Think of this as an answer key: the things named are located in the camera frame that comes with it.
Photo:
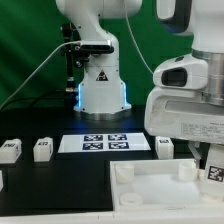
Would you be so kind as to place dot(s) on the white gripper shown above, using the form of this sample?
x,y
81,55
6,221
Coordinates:
x,y
181,114

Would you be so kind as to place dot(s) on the white square tabletop tray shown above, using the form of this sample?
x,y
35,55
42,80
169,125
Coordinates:
x,y
141,185

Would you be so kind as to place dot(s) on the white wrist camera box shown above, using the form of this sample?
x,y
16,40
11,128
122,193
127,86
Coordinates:
x,y
185,72

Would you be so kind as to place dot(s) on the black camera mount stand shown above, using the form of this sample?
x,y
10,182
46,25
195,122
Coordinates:
x,y
73,60

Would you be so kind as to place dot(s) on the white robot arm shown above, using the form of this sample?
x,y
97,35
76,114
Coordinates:
x,y
102,92

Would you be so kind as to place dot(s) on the white sheet with markers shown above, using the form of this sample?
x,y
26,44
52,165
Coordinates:
x,y
103,143

